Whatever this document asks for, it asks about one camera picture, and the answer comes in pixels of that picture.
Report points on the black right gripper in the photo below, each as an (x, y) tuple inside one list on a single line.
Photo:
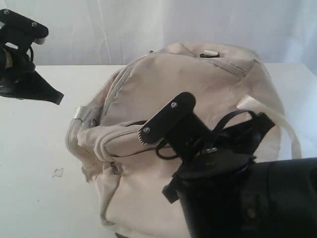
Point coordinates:
[(215, 166)]

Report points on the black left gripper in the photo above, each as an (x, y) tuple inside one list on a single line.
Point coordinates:
[(19, 80)]

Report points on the beige fabric duffel bag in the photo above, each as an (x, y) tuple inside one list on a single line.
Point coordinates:
[(129, 177)]

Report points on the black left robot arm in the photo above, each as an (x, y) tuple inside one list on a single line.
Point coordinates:
[(7, 51)]

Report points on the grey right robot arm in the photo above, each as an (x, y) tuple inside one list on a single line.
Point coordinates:
[(280, 199)]

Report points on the white backdrop curtain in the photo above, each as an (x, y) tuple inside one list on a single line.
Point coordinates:
[(117, 31)]

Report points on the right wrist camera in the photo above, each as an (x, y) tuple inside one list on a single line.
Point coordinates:
[(175, 130)]

